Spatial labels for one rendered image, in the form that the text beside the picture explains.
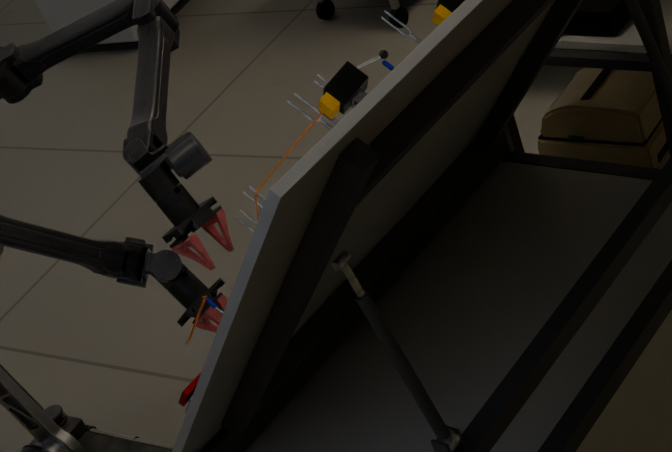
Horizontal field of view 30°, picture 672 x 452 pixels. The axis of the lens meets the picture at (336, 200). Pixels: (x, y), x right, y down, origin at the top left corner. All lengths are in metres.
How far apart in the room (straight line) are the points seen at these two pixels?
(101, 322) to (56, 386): 0.32
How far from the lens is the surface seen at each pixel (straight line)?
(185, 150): 2.20
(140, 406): 4.08
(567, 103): 3.05
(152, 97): 2.36
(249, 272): 1.65
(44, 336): 4.64
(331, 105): 1.79
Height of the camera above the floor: 2.39
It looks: 31 degrees down
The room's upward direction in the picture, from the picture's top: 22 degrees counter-clockwise
